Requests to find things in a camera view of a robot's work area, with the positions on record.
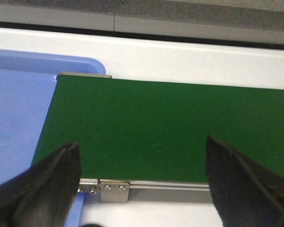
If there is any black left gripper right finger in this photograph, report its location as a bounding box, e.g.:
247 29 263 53
206 136 284 227

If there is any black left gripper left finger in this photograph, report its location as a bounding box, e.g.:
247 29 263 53
0 143 81 227

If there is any green conveyor belt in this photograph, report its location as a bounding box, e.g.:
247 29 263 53
33 75 284 183

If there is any blue plastic bin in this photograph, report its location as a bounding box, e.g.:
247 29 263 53
0 48 107 227

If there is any grey stone counter slab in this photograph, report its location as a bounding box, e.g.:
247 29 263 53
0 0 284 50

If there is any aluminium conveyor frame rail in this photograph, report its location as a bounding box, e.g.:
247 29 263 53
78 178 212 203

